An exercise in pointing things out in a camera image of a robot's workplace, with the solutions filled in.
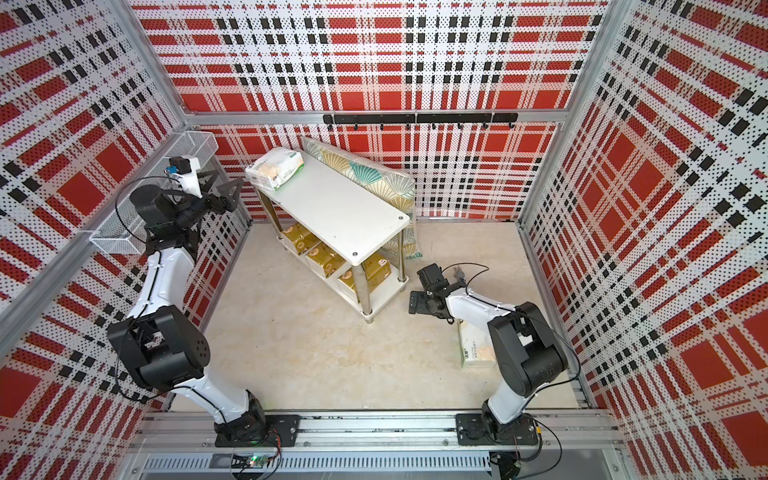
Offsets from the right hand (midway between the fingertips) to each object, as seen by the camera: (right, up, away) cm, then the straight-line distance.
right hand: (430, 304), depth 94 cm
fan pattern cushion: (-12, +35, -13) cm, 39 cm away
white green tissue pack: (+12, -10, -11) cm, 19 cm away
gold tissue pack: (-32, +15, 0) cm, 35 cm away
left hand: (-53, +37, -17) cm, 67 cm away
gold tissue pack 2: (-17, +11, -3) cm, 21 cm away
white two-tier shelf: (-27, +23, -20) cm, 41 cm away
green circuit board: (-43, -32, -24) cm, 59 cm away
